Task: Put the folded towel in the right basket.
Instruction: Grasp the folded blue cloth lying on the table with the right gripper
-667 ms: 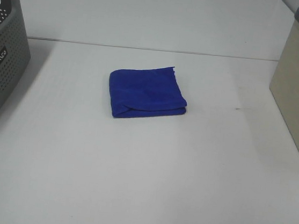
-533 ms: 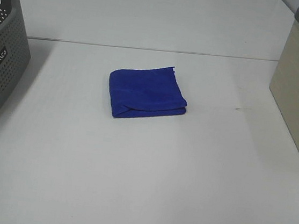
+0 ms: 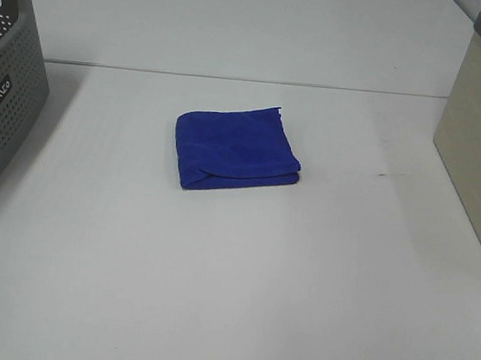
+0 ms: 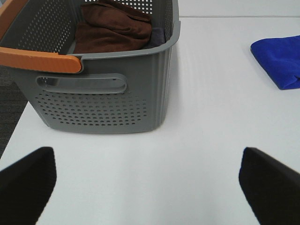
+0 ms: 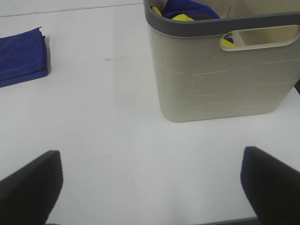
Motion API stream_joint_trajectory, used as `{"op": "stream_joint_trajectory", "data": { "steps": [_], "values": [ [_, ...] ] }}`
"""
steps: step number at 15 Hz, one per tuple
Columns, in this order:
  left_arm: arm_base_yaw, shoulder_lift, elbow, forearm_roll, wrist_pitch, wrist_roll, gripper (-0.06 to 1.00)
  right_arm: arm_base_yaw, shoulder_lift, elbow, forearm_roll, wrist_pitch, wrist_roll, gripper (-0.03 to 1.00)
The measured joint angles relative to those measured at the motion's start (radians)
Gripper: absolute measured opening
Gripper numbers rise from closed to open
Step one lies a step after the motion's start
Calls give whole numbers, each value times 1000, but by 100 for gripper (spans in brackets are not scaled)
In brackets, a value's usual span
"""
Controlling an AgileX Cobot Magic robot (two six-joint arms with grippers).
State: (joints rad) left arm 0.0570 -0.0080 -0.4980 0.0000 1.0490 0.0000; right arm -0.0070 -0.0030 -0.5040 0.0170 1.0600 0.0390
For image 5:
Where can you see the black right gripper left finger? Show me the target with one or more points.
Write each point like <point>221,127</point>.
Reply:
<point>28,195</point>

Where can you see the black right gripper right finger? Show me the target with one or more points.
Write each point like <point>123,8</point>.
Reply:
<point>271,187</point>

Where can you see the blue towel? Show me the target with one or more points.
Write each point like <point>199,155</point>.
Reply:
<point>187,7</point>
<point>23,57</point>

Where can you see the beige basket with grey rim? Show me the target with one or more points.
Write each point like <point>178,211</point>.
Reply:
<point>198,78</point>

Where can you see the yellow towel in basket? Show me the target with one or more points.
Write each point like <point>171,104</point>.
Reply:
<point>178,16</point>

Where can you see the blue towel in basket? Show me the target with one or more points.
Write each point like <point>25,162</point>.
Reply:
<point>187,7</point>

